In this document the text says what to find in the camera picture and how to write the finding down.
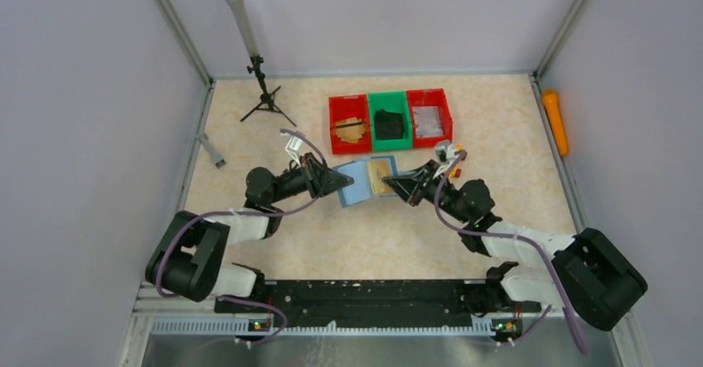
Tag green bin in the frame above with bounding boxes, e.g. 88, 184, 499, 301
367, 91, 413, 152

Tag silver cards in bin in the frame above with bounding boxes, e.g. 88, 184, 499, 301
412, 106, 444, 138

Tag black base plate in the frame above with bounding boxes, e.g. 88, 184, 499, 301
214, 279, 542, 330

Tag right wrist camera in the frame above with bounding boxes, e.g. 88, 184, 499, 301
434, 140, 458, 167

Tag blue card holder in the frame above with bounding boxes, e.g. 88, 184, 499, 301
333, 155, 399, 208

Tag gold card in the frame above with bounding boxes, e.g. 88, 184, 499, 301
366, 158, 394, 196

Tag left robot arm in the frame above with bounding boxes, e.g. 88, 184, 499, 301
145, 152, 354, 302

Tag left red bin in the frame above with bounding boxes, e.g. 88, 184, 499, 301
328, 94, 372, 155

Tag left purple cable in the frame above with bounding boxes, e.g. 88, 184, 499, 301
154, 128, 331, 349

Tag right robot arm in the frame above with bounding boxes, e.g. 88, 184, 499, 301
382, 160, 649, 331

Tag yellow toy block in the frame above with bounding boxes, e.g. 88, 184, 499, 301
448, 144, 468, 179

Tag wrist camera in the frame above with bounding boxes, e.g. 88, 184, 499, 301
434, 140, 458, 167
283, 133, 303, 162

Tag right red bin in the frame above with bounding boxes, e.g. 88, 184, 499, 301
406, 89, 453, 149

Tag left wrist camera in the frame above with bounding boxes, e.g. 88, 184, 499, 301
283, 133, 303, 162

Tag red bin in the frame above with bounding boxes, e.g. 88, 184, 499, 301
406, 89, 453, 149
328, 94, 372, 155

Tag black tripod with grey tube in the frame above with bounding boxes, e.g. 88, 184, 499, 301
225, 0, 297, 127

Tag orange flashlight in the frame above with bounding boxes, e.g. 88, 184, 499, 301
541, 89, 570, 157

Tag black cards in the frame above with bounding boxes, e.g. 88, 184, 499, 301
373, 109, 405, 140

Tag grey small tool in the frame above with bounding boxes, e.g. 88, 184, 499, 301
196, 133, 226, 169

